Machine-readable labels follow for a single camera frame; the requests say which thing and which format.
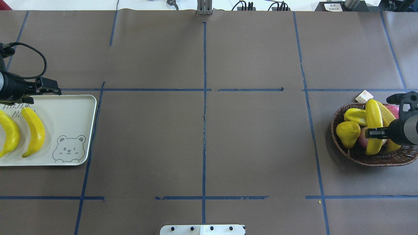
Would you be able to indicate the pale green apple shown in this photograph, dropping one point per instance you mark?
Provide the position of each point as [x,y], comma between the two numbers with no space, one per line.
[362,140]

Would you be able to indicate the yellow banana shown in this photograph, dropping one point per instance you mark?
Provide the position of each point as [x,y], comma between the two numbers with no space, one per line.
[12,132]
[374,120]
[37,131]
[387,118]

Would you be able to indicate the yellow pear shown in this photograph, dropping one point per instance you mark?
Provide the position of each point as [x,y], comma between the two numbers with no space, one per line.
[348,133]

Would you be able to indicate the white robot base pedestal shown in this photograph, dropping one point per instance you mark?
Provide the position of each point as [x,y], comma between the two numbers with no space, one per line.
[222,229]

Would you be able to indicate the steel cup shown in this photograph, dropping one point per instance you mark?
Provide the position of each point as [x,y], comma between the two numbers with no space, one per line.
[351,4]

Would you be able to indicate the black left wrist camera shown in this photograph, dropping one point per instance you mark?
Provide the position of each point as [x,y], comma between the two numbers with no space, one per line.
[6,50]

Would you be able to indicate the white bear tray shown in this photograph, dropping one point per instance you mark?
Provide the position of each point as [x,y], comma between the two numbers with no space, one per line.
[68,122]

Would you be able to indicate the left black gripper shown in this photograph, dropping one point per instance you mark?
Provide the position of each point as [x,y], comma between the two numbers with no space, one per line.
[13,87]

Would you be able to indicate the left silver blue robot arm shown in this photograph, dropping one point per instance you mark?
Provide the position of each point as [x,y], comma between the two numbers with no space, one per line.
[1,86]

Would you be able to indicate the red apple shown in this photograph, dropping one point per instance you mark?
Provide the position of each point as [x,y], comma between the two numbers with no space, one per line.
[394,110]

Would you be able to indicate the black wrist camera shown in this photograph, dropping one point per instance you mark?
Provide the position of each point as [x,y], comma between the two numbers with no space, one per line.
[6,50]
[407,102]

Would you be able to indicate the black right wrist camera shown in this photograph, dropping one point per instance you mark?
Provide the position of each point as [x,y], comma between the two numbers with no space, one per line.
[407,102]

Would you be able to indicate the aluminium frame post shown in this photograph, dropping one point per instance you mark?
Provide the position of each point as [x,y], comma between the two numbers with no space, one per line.
[204,7]

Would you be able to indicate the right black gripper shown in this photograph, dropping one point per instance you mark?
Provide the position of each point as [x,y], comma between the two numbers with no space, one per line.
[396,131]

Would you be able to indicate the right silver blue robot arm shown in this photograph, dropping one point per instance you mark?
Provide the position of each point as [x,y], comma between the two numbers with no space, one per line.
[410,129]

